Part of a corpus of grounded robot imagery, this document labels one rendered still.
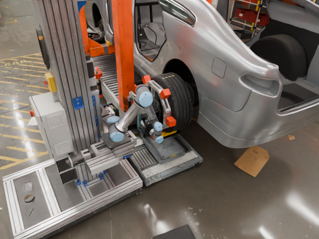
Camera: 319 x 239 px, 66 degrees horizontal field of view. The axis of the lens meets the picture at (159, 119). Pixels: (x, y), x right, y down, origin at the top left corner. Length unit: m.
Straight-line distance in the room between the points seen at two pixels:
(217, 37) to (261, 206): 1.91
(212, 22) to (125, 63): 1.08
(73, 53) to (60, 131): 0.67
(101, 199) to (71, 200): 0.30
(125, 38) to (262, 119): 1.61
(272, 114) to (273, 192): 1.30
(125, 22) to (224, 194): 2.20
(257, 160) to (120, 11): 2.51
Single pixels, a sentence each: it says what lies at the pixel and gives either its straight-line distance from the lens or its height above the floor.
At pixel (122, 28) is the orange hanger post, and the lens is 2.74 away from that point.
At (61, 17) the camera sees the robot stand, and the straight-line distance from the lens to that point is 1.90.
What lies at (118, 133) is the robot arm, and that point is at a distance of 2.08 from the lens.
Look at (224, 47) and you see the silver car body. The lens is 2.19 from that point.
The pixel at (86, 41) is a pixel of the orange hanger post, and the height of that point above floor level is 0.82.
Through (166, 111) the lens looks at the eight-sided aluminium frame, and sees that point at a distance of 2.47.
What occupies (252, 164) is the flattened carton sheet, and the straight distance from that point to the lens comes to 3.49.
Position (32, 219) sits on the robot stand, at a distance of 2.73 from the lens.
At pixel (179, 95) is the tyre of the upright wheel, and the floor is 1.08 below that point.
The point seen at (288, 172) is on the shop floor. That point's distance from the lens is 3.61.
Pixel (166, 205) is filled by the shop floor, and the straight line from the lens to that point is 2.85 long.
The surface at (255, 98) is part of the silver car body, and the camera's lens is 2.10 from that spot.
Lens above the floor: 2.37
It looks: 37 degrees down
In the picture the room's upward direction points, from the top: 3 degrees clockwise
